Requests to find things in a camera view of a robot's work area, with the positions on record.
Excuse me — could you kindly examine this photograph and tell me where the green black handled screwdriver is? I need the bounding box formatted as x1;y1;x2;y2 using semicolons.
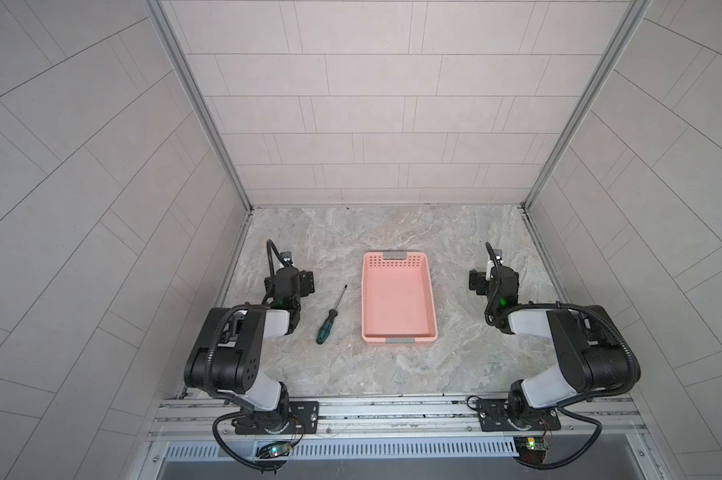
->
316;285;348;345

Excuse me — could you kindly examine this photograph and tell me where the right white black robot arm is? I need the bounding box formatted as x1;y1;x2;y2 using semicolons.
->
469;243;641;430

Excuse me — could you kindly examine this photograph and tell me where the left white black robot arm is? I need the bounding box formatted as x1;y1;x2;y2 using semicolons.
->
183;240;315;434

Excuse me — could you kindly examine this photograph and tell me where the pink plastic bin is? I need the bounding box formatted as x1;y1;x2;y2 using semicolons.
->
361;251;438;344

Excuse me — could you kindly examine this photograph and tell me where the left green circuit board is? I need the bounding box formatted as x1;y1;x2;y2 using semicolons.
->
256;441;294;460

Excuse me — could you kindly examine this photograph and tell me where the green circuit board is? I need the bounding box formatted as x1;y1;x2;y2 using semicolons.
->
256;441;294;460
513;436;550;466

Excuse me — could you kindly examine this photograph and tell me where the right green circuit board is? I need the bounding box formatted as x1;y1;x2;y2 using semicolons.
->
513;436;550;466

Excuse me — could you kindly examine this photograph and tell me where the right black corrugated cable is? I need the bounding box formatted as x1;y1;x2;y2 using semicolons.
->
483;241;641;471

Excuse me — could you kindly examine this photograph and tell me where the black corrugated cable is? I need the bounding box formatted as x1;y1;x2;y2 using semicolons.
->
201;239;305;472
483;241;641;471

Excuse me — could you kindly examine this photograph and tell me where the left black corrugated cable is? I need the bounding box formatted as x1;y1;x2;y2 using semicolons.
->
201;239;305;472

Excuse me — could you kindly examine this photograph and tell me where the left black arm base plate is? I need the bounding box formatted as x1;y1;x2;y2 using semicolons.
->
231;400;320;435

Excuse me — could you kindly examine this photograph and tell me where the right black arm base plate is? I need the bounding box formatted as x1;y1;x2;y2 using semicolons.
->
467;397;561;432

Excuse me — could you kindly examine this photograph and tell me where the aluminium mounting rail frame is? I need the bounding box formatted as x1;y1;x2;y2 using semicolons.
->
123;391;672;479

